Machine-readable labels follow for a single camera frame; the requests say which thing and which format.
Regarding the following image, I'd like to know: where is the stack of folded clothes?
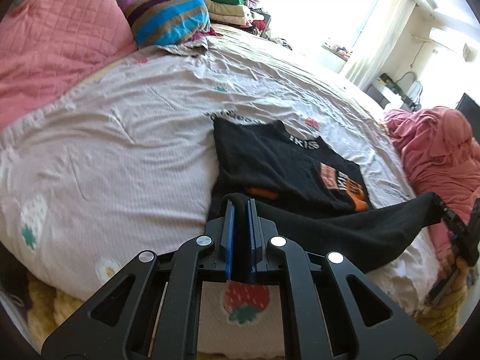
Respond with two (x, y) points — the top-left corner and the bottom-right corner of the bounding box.
(204, 0), (271, 38)

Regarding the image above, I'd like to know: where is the black sweater with orange patches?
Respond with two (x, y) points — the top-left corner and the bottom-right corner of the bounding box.
(208, 118), (443, 273)

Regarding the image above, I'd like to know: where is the white curtain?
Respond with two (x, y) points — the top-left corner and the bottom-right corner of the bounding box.
(340, 0), (416, 90)

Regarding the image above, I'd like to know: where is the white side desk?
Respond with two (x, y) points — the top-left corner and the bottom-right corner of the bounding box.
(366, 72), (424, 112)

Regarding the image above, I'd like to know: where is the pink quilted pillow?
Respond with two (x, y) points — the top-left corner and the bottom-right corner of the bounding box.
(1, 0), (137, 128)

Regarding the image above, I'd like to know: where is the striped blue brown pillow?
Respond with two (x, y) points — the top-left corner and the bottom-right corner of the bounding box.
(116, 0), (211, 48)

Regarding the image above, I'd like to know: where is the dark red garment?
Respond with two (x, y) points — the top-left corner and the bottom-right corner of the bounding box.
(188, 27), (221, 41)

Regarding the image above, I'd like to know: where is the strawberry print bed sheet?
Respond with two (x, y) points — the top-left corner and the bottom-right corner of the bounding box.
(0, 23), (442, 357)

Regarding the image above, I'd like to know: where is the pink crumpled blanket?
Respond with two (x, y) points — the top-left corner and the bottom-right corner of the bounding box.
(381, 106), (480, 255)

